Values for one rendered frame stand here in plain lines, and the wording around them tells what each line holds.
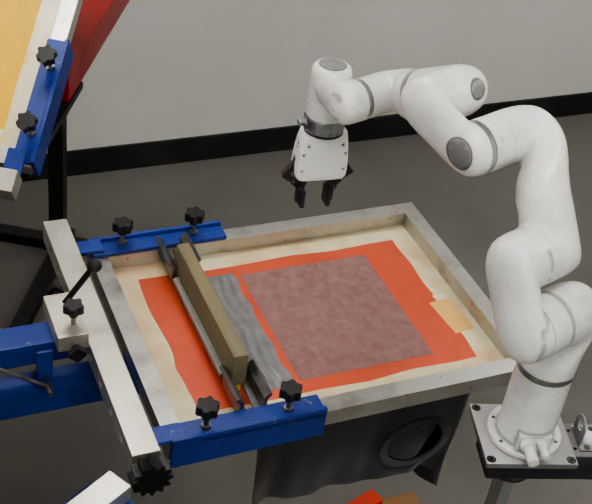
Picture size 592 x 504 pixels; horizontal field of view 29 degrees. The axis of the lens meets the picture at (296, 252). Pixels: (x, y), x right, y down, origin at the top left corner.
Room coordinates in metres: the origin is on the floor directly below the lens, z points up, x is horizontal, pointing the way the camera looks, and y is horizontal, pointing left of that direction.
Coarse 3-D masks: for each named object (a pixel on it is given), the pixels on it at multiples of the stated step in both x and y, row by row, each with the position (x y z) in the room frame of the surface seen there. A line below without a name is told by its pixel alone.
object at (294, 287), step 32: (288, 256) 2.02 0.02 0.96; (320, 256) 2.04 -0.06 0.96; (352, 256) 2.05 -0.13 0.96; (384, 256) 2.07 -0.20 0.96; (160, 288) 1.84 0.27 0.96; (256, 288) 1.89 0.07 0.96; (288, 288) 1.91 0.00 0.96; (320, 288) 1.92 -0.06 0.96; (352, 288) 1.94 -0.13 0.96; (384, 288) 1.96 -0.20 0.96; (416, 288) 1.97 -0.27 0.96; (160, 320) 1.74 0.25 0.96; (288, 320) 1.80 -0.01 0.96
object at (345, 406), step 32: (288, 224) 2.09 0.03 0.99; (320, 224) 2.11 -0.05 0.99; (352, 224) 2.14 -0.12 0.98; (384, 224) 2.18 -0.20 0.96; (416, 224) 2.17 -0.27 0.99; (128, 256) 1.90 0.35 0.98; (448, 256) 2.06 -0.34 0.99; (128, 320) 1.69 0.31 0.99; (480, 320) 1.88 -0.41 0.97; (128, 352) 1.60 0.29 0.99; (160, 384) 1.52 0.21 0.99; (384, 384) 1.61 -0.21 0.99; (416, 384) 1.63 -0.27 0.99; (448, 384) 1.64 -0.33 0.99; (480, 384) 1.67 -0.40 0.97; (160, 416) 1.44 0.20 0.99; (352, 416) 1.54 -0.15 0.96
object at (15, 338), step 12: (36, 324) 1.58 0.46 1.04; (0, 336) 1.53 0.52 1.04; (12, 336) 1.54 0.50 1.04; (24, 336) 1.54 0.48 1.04; (36, 336) 1.55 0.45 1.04; (48, 336) 1.55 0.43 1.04; (0, 348) 1.50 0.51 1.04; (12, 348) 1.51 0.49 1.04; (24, 348) 1.52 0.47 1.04; (36, 348) 1.53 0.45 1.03; (48, 348) 1.54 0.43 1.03; (0, 360) 1.50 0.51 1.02; (12, 360) 1.51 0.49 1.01; (24, 360) 1.52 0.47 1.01
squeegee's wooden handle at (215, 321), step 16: (176, 256) 1.86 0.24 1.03; (192, 256) 1.83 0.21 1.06; (176, 272) 1.85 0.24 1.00; (192, 272) 1.78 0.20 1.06; (192, 288) 1.76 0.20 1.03; (208, 288) 1.74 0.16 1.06; (192, 304) 1.76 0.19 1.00; (208, 304) 1.69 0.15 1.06; (208, 320) 1.68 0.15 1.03; (224, 320) 1.65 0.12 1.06; (208, 336) 1.67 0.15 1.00; (224, 336) 1.61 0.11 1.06; (224, 352) 1.59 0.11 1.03; (240, 352) 1.57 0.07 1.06; (240, 368) 1.56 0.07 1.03
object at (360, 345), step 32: (320, 320) 1.82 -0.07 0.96; (352, 320) 1.83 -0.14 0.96; (384, 320) 1.85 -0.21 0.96; (416, 320) 1.86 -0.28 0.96; (192, 352) 1.66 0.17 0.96; (288, 352) 1.70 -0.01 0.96; (320, 352) 1.72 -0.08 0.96; (352, 352) 1.73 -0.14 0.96; (384, 352) 1.75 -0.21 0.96; (416, 352) 1.76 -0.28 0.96; (448, 352) 1.78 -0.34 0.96; (192, 384) 1.57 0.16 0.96; (320, 384) 1.62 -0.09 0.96
